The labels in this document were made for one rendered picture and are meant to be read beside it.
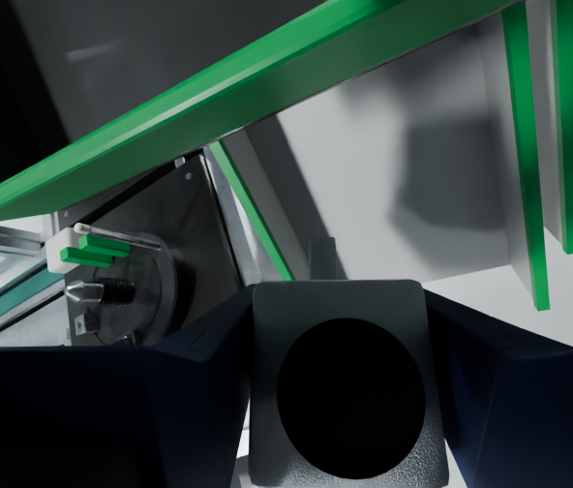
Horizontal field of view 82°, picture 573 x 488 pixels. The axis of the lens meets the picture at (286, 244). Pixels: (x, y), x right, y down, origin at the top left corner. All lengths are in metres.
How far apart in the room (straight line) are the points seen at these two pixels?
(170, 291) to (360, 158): 0.22
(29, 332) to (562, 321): 0.69
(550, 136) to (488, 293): 0.21
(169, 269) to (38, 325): 0.34
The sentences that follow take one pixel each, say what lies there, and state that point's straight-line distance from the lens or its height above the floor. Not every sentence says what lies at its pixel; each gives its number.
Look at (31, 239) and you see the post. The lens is 0.59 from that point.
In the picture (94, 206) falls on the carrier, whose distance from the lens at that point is 0.49.
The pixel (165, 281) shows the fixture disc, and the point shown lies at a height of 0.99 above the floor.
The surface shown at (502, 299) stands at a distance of 0.38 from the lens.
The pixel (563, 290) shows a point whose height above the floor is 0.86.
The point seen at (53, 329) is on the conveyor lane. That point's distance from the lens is 0.62.
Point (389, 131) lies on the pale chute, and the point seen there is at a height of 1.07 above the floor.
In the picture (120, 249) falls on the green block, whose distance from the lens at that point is 0.38.
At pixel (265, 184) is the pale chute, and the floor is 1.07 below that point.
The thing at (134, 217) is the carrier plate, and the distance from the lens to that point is 0.43.
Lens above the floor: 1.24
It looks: 63 degrees down
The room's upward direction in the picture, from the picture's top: 66 degrees counter-clockwise
